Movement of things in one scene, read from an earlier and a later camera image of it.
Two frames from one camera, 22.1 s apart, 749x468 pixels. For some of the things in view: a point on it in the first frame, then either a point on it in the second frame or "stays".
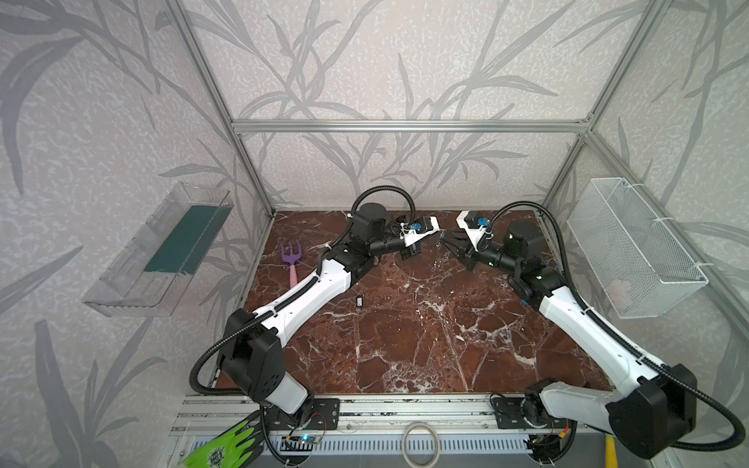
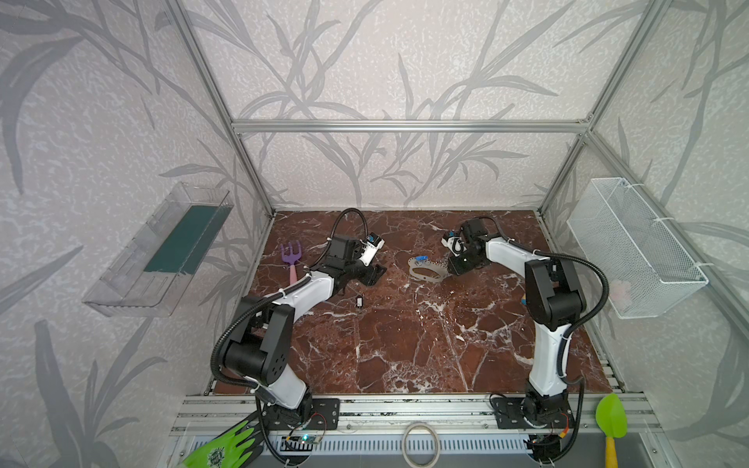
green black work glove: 225,450 stays
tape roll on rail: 435,454 stays
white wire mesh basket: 644,271 stays
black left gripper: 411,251 to 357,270
